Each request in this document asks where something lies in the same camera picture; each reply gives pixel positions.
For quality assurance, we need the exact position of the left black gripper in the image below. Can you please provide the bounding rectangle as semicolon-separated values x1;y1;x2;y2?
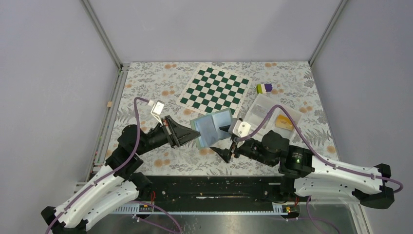
136;115;202;156

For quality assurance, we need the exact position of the green leather card holder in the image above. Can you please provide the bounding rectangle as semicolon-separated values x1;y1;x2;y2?
190;108;233;149

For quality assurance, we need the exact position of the orange credit card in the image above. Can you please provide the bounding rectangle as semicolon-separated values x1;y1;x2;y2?
275;115;294;131

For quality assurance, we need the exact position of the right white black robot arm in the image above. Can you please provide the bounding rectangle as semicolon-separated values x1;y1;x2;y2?
211;130;394;209

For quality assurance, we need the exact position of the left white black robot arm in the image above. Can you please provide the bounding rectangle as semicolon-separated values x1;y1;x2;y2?
41;116;200;234

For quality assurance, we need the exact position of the white card in tray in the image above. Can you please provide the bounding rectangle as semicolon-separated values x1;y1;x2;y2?
251;105;268;118

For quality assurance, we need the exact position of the clear plastic compartment tray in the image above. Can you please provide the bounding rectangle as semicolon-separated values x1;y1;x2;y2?
244;94;296;140

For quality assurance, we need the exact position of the green white chessboard mat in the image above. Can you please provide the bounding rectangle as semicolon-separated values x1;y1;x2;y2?
176;63;252;117

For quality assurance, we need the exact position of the green purple toy block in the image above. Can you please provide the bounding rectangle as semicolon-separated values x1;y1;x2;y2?
256;83;273;94

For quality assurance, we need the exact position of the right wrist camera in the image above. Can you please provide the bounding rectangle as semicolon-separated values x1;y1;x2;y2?
228;118;251;137

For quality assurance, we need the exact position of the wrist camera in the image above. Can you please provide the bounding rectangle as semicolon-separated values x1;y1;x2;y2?
148;100;165;124
228;118;251;137

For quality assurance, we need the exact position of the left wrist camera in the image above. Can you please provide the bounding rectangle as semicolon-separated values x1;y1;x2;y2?
148;100;165;124

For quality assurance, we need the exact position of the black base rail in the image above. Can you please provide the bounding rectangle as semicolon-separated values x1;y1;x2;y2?
90;174;333;214

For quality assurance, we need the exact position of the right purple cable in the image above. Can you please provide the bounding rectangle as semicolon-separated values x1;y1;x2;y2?
237;104;404;195

